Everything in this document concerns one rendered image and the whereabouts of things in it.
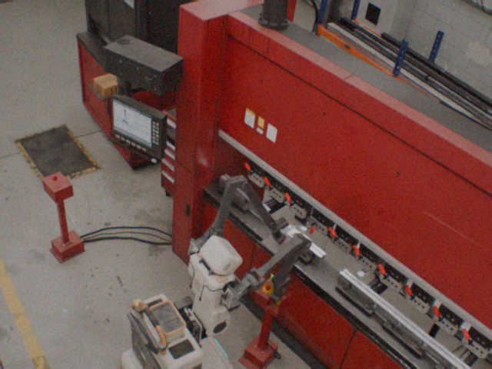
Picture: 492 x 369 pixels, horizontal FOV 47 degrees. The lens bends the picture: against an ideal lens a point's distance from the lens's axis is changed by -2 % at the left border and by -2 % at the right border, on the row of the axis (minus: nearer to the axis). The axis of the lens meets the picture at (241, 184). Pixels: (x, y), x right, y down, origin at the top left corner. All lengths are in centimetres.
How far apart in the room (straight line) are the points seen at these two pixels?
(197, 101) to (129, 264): 177
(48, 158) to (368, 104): 390
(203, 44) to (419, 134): 149
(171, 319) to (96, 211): 221
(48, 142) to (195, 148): 260
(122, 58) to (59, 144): 259
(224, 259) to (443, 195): 125
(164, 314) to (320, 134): 145
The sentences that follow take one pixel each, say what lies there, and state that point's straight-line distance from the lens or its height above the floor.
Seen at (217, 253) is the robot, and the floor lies 136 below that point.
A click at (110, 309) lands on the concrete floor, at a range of 481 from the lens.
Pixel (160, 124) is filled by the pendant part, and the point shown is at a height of 155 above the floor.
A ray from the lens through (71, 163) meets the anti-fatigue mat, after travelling 613.
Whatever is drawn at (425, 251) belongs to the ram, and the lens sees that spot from 337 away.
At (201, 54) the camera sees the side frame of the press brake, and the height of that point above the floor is 206.
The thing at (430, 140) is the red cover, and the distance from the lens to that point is 301.
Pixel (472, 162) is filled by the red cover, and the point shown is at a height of 226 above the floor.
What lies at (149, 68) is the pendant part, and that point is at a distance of 385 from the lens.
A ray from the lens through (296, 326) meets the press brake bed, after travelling 443.
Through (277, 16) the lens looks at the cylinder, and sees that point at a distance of 362.
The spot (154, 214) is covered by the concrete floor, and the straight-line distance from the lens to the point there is 553.
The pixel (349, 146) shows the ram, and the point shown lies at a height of 192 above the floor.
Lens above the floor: 384
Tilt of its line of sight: 41 degrees down
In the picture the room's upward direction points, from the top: 8 degrees clockwise
